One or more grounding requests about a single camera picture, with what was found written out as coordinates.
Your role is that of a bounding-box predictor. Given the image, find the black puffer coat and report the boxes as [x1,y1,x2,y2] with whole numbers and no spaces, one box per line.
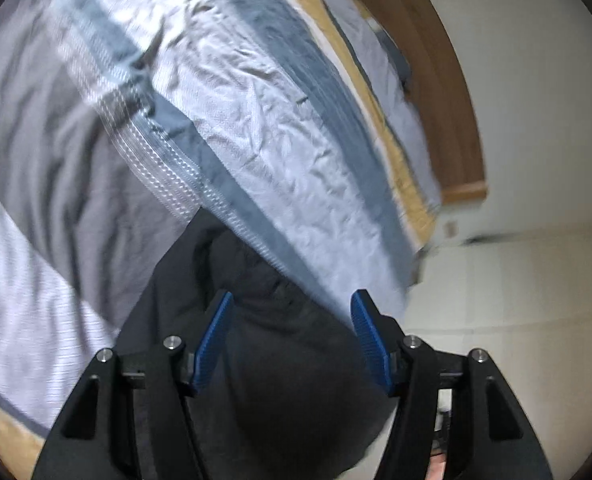
[113,207,404,480]

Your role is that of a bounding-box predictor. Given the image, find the wooden bed headboard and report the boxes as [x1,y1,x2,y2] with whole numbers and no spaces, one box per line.
[308,0,488,205]

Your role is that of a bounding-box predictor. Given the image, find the blue-grey pillow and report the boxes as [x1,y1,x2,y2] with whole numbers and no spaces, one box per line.
[373,22,413,93]

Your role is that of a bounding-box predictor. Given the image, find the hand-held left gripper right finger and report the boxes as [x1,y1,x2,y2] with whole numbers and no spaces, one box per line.
[350,288,554,480]

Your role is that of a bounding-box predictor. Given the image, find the striped duvet cover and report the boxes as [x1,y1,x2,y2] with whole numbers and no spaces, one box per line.
[0,0,444,456]

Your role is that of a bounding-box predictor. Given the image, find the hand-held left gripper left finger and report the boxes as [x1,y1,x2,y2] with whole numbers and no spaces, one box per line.
[31,290,235,480]

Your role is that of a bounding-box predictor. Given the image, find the light striped pillow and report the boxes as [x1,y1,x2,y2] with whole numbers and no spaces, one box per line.
[308,0,444,208]

